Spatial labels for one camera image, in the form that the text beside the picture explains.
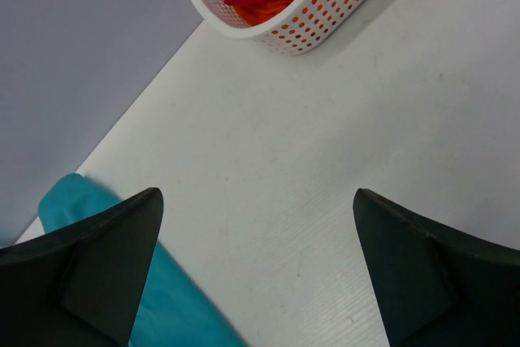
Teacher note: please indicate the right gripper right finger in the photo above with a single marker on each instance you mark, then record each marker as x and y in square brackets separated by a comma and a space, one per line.
[435, 285]

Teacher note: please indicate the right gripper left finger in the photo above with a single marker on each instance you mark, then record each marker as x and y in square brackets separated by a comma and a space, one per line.
[81, 285]

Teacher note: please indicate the teal t-shirt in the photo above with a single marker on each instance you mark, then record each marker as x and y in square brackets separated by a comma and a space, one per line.
[173, 310]

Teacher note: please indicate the white plastic basket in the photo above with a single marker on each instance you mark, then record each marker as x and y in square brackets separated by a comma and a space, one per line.
[297, 29]

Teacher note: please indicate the orange garment in basket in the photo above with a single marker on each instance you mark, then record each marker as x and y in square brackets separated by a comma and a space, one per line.
[260, 13]

